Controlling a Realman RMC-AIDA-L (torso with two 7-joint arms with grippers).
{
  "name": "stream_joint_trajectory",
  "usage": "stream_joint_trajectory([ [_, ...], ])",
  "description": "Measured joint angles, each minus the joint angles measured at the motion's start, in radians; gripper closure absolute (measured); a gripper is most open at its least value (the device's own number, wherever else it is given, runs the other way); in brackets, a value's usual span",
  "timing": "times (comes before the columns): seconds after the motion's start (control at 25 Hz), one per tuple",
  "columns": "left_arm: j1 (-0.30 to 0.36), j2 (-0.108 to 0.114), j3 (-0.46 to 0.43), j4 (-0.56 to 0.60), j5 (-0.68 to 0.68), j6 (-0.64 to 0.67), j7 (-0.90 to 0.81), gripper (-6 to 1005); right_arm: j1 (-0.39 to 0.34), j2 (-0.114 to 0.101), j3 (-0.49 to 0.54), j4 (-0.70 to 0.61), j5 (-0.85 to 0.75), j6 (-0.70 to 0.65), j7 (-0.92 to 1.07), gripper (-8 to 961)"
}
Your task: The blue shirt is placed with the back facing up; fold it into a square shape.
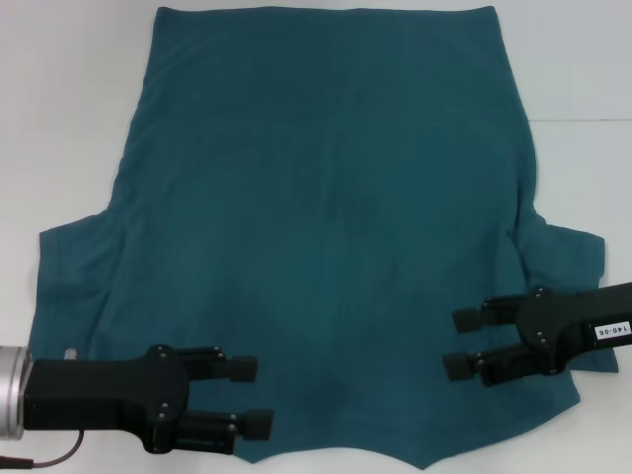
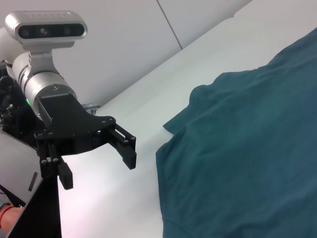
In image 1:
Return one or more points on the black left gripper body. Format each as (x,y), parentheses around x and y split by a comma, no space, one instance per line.
(99,395)

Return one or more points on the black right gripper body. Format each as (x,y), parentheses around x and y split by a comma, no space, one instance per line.
(553,321)

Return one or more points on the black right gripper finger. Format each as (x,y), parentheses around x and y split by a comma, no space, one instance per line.
(459,366)
(468,320)

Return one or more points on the teal blue shirt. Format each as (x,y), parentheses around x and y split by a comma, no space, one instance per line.
(321,197)

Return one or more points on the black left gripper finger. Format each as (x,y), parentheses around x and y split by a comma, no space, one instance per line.
(259,424)
(242,369)

